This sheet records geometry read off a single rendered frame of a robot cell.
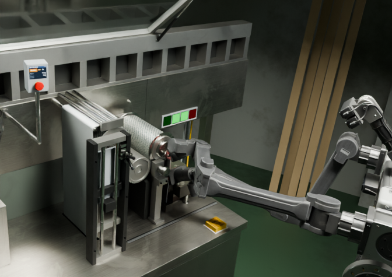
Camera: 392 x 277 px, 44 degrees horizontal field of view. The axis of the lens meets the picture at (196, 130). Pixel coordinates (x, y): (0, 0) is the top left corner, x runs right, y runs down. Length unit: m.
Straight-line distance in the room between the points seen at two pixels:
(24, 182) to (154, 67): 0.84
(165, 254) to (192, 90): 0.95
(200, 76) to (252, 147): 2.11
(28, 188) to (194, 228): 0.76
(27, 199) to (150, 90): 0.77
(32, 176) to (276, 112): 2.70
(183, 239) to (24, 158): 0.77
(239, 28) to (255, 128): 1.95
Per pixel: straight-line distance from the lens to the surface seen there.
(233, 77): 2.84
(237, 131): 4.64
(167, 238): 2.19
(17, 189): 2.26
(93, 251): 2.00
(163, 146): 2.12
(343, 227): 1.45
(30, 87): 1.72
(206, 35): 2.59
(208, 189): 1.48
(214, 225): 2.25
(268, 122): 4.52
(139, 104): 2.42
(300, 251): 3.77
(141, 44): 2.32
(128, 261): 2.06
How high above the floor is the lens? 2.24
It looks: 25 degrees down
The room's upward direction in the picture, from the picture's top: 6 degrees clockwise
